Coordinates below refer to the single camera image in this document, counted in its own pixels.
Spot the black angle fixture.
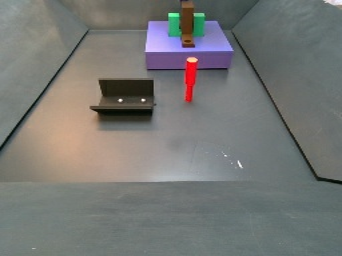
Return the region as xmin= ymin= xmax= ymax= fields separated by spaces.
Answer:
xmin=90 ymin=78 xmax=155 ymax=114

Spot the red stepped peg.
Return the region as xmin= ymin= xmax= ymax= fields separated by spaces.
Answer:
xmin=185 ymin=57 xmax=198 ymax=102

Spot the purple base block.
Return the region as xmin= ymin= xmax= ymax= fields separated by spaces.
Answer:
xmin=145 ymin=21 xmax=234 ymax=70

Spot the green block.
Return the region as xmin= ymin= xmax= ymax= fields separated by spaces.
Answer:
xmin=169 ymin=13 xmax=206 ymax=37

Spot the brown slotted bracket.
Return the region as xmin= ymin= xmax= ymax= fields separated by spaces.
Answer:
xmin=181 ymin=0 xmax=195 ymax=48

